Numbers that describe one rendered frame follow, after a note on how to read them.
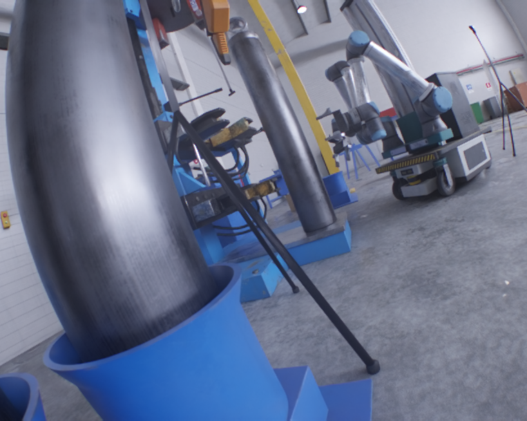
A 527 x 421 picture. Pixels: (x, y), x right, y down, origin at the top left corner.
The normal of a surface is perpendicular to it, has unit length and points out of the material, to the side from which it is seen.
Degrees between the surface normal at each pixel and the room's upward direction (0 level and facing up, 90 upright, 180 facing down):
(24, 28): 90
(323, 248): 90
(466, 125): 90
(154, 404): 90
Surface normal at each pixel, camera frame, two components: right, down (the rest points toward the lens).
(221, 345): 0.79, -0.28
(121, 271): 0.52, -0.16
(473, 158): 0.21, -0.03
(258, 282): -0.32, 0.18
